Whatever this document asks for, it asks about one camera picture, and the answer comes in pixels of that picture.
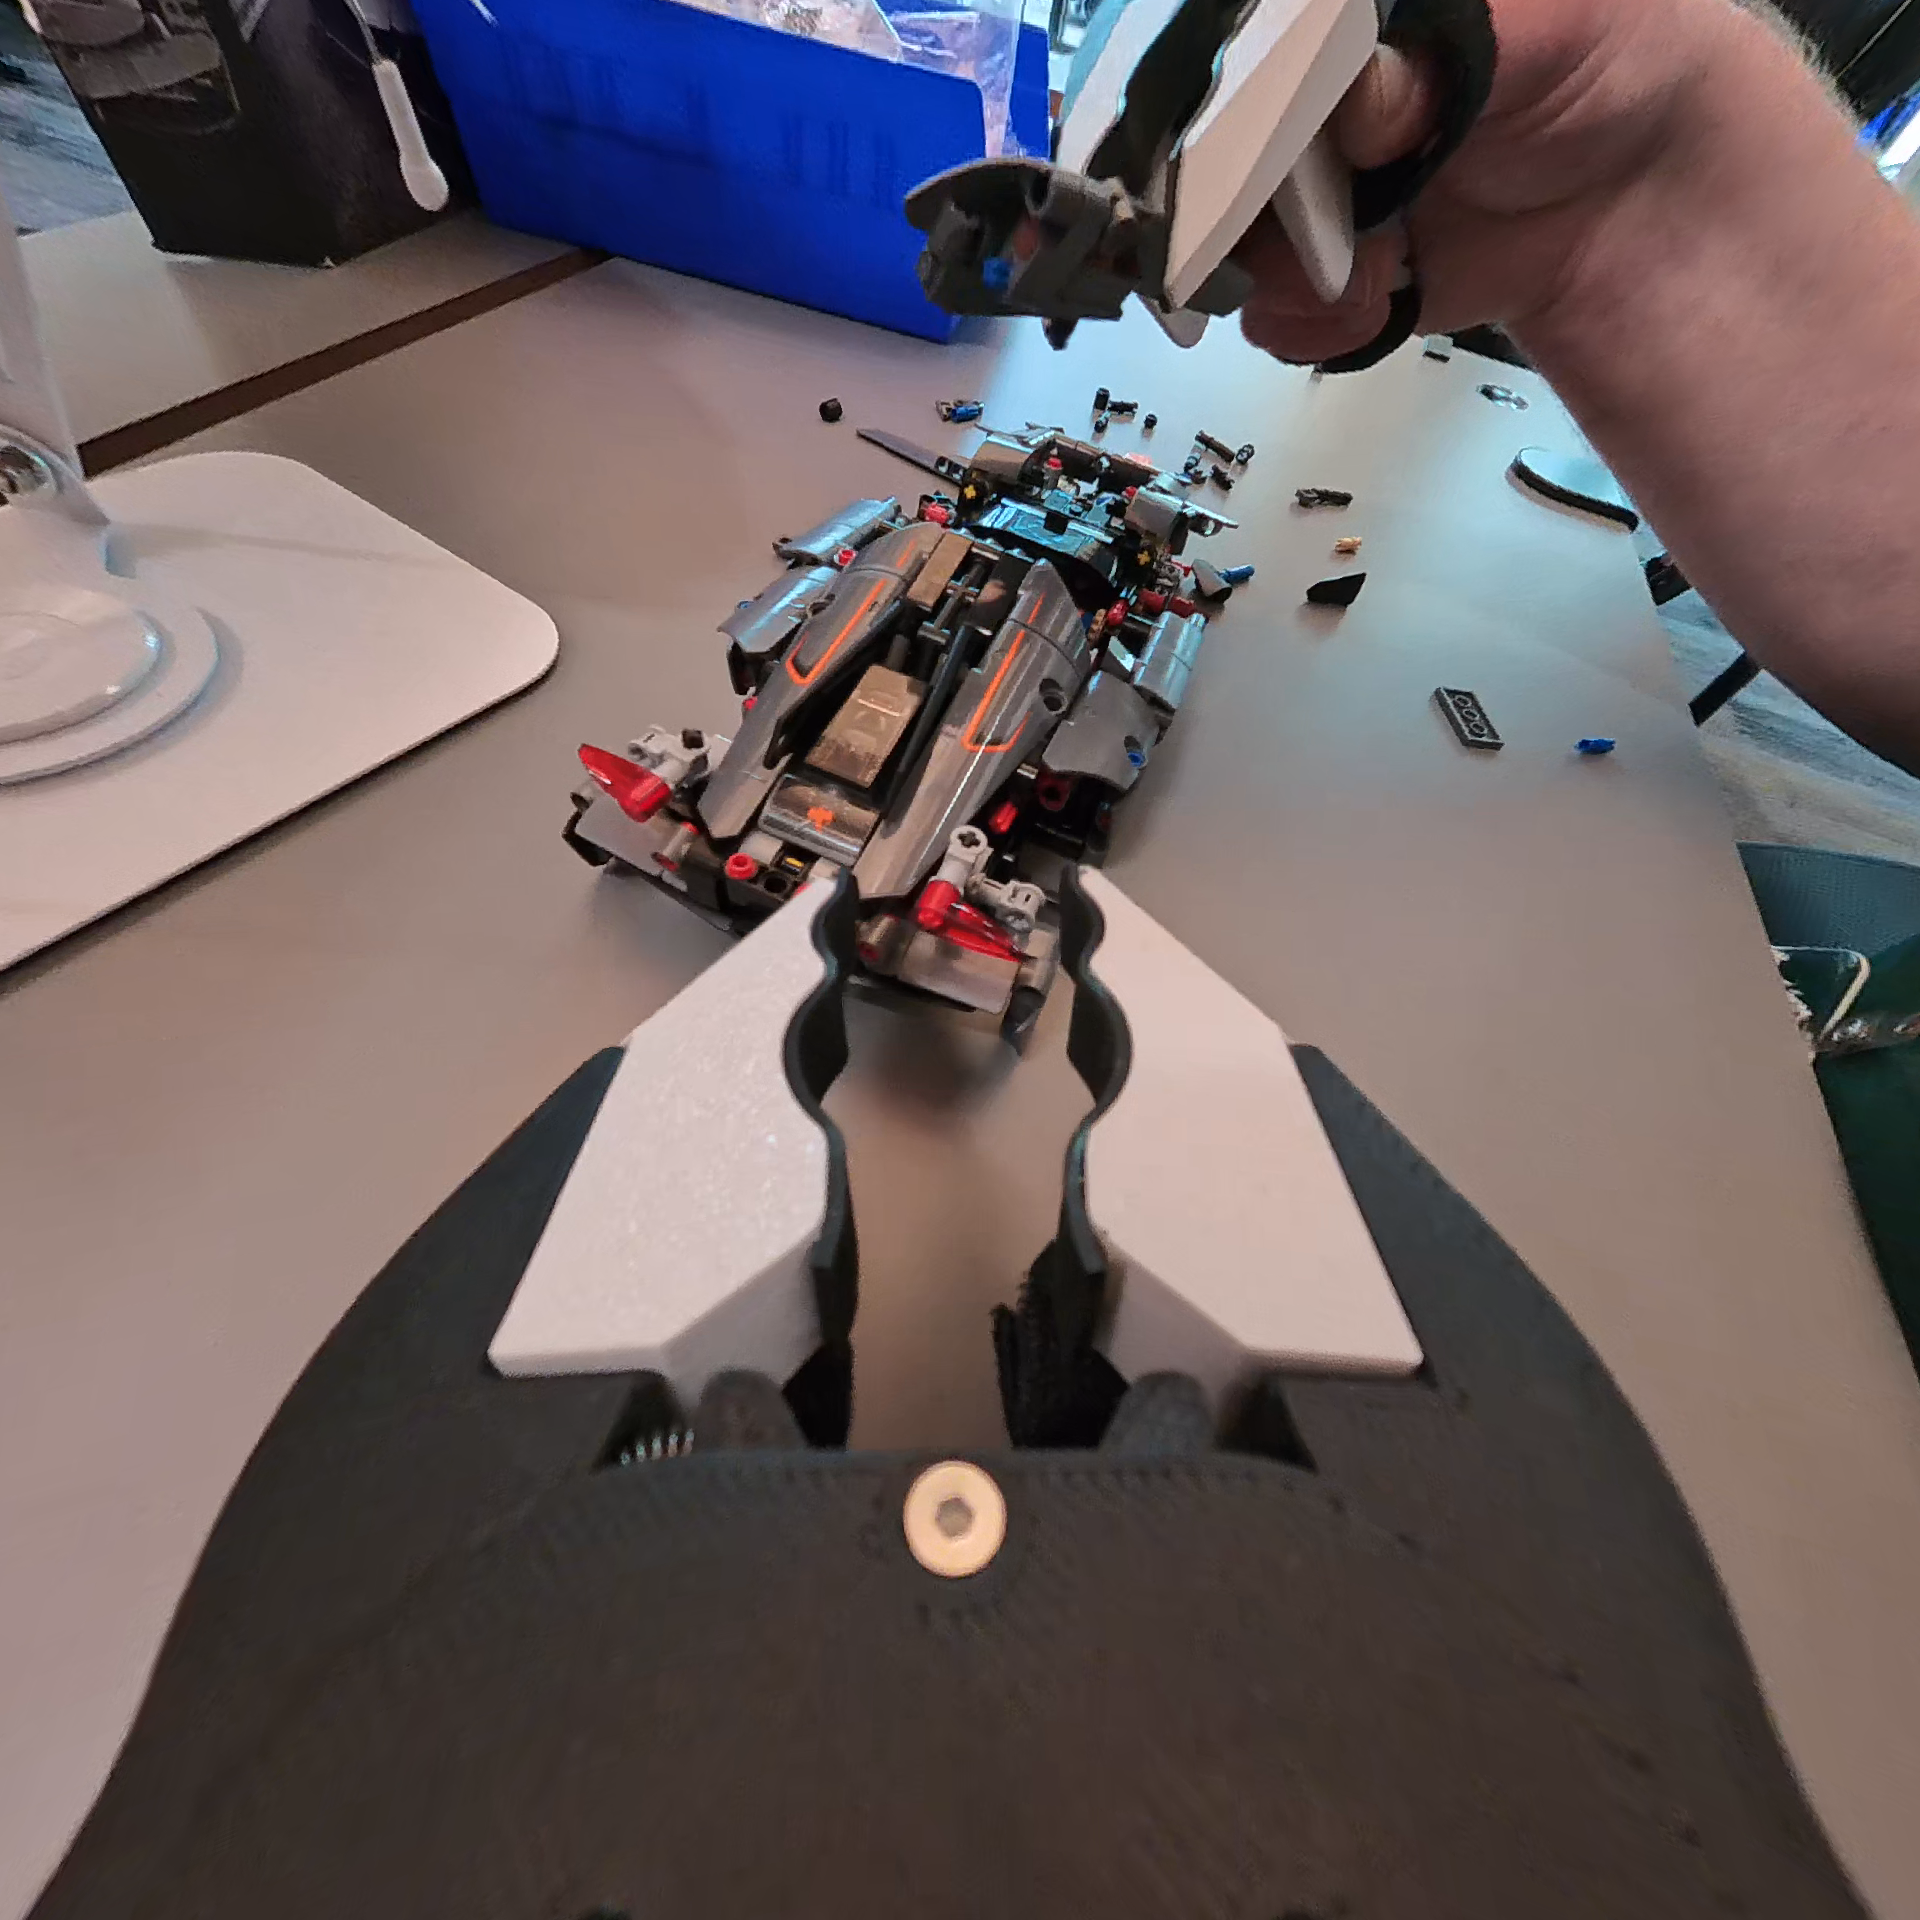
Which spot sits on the white book stand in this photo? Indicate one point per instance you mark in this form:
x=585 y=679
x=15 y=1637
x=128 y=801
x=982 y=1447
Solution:
x=300 y=631

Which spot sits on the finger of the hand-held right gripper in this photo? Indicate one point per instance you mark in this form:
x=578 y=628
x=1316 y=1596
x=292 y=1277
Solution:
x=1277 y=122
x=1149 y=76

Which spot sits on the grey lego wing assembly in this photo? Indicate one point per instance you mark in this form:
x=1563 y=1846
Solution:
x=1051 y=224

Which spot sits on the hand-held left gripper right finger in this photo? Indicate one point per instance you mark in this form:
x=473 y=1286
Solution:
x=1244 y=1199

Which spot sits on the clear plastic bags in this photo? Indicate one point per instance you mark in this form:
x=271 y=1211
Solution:
x=902 y=30

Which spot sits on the person's right forearm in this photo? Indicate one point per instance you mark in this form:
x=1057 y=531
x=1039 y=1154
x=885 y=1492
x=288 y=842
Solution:
x=1769 y=377

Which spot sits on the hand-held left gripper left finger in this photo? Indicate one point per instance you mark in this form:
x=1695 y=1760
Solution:
x=676 y=1199

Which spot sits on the dark mesh chair seat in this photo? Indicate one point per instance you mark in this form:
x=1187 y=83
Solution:
x=1829 y=894

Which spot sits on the grey lego vehicle model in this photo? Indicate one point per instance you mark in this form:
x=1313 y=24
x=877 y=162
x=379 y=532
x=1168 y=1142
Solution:
x=902 y=674

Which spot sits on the blue plastic bin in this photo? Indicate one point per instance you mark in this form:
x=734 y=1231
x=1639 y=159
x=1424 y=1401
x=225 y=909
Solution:
x=676 y=163

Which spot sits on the black flat Lego plate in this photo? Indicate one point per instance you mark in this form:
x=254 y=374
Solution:
x=1467 y=721

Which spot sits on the black lego wedge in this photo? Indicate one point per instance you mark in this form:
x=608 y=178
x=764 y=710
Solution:
x=1337 y=589

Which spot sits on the lego set box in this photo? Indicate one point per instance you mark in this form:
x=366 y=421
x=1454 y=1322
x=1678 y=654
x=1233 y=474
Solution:
x=225 y=136

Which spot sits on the scattered tiny black lego bits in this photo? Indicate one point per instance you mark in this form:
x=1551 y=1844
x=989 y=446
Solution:
x=1224 y=459

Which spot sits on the dark grey curved lego piece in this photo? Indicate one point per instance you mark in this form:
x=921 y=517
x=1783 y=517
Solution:
x=1209 y=583

